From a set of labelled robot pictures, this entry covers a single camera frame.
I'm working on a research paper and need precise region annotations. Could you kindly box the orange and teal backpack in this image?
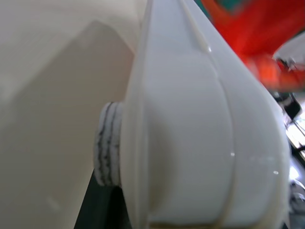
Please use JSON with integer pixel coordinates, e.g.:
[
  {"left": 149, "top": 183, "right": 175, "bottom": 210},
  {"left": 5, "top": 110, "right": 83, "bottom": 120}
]
[{"left": 199, "top": 0, "right": 305, "bottom": 93}]

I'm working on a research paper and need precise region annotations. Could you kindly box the white plastic box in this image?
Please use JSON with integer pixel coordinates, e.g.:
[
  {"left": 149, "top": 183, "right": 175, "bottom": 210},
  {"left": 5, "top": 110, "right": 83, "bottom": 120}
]
[{"left": 120, "top": 0, "right": 292, "bottom": 229}]

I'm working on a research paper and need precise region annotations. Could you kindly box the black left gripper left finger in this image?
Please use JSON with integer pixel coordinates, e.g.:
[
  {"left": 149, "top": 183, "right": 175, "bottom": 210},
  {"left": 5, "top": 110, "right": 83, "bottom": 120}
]
[{"left": 73, "top": 102, "right": 131, "bottom": 229}]

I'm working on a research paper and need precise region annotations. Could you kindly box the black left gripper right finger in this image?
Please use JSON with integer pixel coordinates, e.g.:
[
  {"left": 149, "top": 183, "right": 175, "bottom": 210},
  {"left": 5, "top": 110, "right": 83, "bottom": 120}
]
[{"left": 274, "top": 90, "right": 305, "bottom": 229}]

